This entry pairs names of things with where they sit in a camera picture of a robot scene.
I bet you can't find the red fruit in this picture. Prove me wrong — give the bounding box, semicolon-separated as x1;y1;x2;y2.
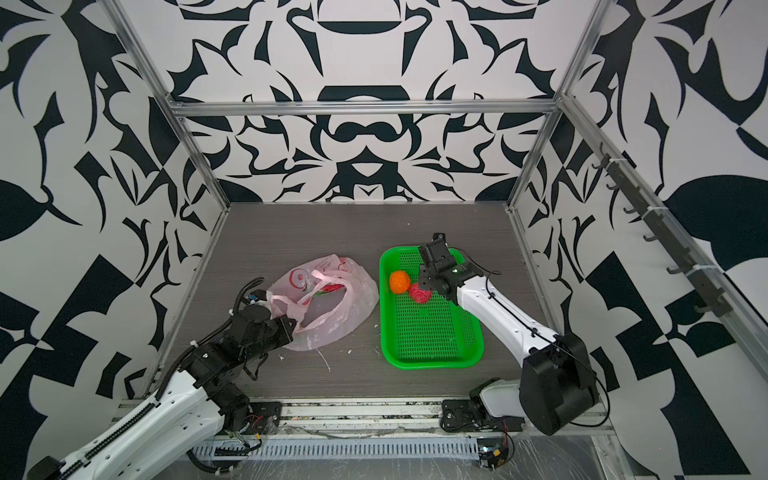
407;283;433;305

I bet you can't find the orange fruit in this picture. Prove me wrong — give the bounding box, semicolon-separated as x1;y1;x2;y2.
388;270;411;295

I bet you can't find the green plastic perforated basket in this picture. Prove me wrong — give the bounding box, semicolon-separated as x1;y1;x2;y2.
379;246;485;370

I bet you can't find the pink plastic bag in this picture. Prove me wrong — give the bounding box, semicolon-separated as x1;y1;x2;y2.
267;254;379;351

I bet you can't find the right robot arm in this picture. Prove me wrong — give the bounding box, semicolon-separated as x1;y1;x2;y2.
418;234;599;435

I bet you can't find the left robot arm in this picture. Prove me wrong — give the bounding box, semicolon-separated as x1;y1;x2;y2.
27;304;297;479

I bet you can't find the small green-lit circuit board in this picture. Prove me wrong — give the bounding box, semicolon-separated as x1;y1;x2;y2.
477;436;516;471

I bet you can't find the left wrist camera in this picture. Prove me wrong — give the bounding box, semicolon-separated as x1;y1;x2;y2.
244;289;270;308

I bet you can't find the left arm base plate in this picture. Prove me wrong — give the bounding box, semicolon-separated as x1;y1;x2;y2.
235;401;283;435

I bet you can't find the aluminium front rail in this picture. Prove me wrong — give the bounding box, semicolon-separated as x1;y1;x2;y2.
119;395;613;439

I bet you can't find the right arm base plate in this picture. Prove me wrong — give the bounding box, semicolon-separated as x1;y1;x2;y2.
439;399;525;433

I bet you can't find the white slotted cable duct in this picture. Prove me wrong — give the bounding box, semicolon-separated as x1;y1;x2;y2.
194;437;479;462

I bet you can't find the black wall hook rack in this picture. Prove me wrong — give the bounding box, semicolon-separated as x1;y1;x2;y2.
594;146;733;317

